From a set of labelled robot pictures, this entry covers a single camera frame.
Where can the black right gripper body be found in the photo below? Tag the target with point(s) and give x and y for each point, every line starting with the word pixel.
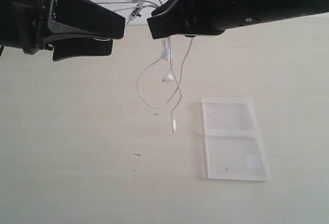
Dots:
pixel 213 17

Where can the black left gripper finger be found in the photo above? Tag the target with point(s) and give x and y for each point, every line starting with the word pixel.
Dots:
pixel 81 47
pixel 83 19

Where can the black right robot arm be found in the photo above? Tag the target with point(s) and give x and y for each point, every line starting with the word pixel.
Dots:
pixel 286 9

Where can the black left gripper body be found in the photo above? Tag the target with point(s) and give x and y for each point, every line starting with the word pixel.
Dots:
pixel 21 25

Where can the clear plastic open case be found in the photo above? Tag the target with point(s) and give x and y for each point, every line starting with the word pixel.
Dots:
pixel 233 140

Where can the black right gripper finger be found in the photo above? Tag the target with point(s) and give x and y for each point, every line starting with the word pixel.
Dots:
pixel 174 17

